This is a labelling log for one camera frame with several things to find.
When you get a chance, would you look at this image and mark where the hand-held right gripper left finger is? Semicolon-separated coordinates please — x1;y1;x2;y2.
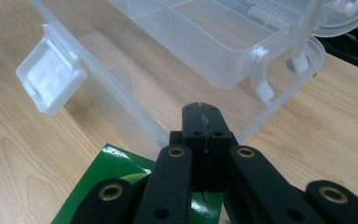
169;102;207;191

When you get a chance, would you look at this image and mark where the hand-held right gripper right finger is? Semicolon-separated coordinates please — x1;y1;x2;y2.
200;102;239;191

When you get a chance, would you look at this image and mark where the clear plastic storage box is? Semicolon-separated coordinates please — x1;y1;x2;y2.
15;0;358;157

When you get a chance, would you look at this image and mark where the green cardboard box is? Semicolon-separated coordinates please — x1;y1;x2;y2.
50;143;225;224

